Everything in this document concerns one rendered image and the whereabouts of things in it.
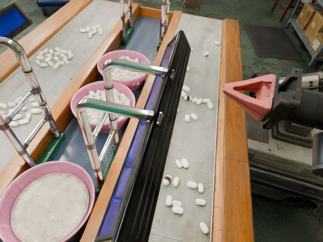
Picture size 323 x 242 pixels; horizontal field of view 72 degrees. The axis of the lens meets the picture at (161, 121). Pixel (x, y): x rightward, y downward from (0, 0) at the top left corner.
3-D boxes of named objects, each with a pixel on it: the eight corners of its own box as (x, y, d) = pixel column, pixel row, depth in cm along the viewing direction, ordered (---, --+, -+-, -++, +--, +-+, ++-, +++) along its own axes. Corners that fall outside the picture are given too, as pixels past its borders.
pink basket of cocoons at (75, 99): (132, 94, 112) (132, 79, 104) (138, 136, 94) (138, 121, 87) (77, 97, 107) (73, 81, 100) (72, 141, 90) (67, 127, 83)
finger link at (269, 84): (213, 116, 40) (265, 130, 39) (222, 98, 34) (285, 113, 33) (220, 86, 43) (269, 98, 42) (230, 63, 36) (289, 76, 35)
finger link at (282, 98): (216, 111, 38) (271, 125, 37) (227, 90, 32) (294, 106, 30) (223, 78, 41) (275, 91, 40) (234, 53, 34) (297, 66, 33)
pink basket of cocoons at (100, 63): (154, 69, 127) (155, 54, 120) (142, 100, 109) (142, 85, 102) (110, 61, 129) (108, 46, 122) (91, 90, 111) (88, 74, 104)
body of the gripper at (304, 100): (257, 128, 40) (300, 139, 39) (286, 102, 30) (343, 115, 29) (262, 97, 42) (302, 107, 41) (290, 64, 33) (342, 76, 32)
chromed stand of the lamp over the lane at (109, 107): (161, 160, 88) (176, 64, 54) (150, 210, 74) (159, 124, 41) (116, 150, 89) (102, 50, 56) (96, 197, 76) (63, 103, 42)
